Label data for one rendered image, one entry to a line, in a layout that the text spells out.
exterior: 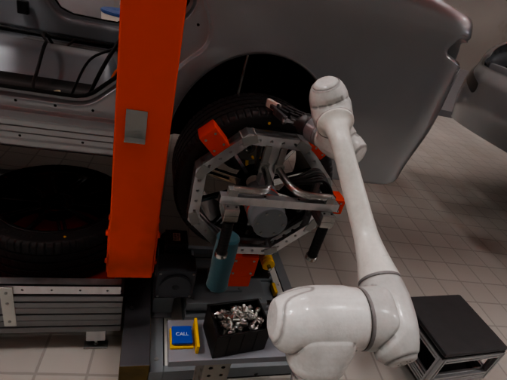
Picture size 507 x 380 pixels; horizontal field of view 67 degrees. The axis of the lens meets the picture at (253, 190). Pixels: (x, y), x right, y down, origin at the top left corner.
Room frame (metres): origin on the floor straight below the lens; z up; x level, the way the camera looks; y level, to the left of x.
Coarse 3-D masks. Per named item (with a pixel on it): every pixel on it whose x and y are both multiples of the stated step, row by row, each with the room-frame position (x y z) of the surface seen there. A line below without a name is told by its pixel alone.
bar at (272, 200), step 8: (224, 192) 1.04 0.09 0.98; (224, 200) 1.02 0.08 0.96; (232, 200) 1.03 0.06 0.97; (240, 200) 1.04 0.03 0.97; (248, 200) 1.04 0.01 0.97; (256, 200) 1.05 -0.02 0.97; (264, 200) 1.06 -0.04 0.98; (272, 200) 1.07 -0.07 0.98; (280, 200) 1.08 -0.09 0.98; (288, 200) 1.10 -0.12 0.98; (296, 200) 1.11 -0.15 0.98; (304, 200) 1.13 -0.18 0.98; (312, 200) 1.14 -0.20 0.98; (288, 208) 1.09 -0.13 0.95; (296, 208) 1.10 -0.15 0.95; (304, 208) 1.11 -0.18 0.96; (312, 208) 1.12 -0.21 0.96; (320, 208) 1.13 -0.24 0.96; (328, 208) 1.14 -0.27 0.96; (336, 208) 1.15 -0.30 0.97
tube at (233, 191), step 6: (264, 150) 1.25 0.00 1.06; (270, 150) 1.25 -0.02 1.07; (264, 156) 1.24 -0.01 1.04; (264, 162) 1.25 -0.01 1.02; (258, 168) 1.24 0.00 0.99; (264, 168) 1.22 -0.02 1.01; (264, 174) 1.18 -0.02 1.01; (270, 174) 1.19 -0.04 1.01; (270, 180) 1.14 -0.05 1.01; (228, 186) 1.04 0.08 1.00; (234, 186) 1.04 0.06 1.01; (240, 186) 1.04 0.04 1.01; (246, 186) 1.05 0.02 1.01; (264, 186) 1.09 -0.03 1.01; (270, 186) 1.10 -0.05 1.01; (228, 192) 1.03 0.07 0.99; (234, 192) 1.03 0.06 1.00; (240, 192) 1.04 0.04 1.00; (246, 192) 1.04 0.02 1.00; (252, 192) 1.05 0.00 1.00; (258, 192) 1.06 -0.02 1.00; (264, 192) 1.07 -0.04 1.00
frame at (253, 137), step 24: (240, 144) 1.26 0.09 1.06; (264, 144) 1.25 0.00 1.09; (288, 144) 1.28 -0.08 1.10; (192, 192) 1.17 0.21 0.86; (192, 216) 1.18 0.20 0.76; (312, 216) 1.34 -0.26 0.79; (216, 240) 1.22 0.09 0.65; (240, 240) 1.29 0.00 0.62; (264, 240) 1.34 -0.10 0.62; (288, 240) 1.32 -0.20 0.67
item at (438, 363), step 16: (416, 304) 1.52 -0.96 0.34; (432, 304) 1.56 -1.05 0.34; (448, 304) 1.59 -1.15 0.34; (464, 304) 1.63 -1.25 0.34; (432, 320) 1.43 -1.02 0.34; (448, 320) 1.46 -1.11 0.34; (464, 320) 1.49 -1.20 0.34; (480, 320) 1.53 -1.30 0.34; (432, 336) 1.33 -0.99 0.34; (448, 336) 1.35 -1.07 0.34; (464, 336) 1.38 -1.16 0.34; (480, 336) 1.41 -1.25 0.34; (496, 336) 1.44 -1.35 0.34; (432, 352) 1.29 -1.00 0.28; (448, 352) 1.26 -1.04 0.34; (464, 352) 1.29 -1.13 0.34; (480, 352) 1.32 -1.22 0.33; (496, 352) 1.37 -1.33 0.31; (416, 368) 1.30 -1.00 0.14; (432, 368) 1.25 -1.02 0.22; (448, 368) 1.38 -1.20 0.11; (464, 368) 1.41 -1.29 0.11; (480, 368) 1.39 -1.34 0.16
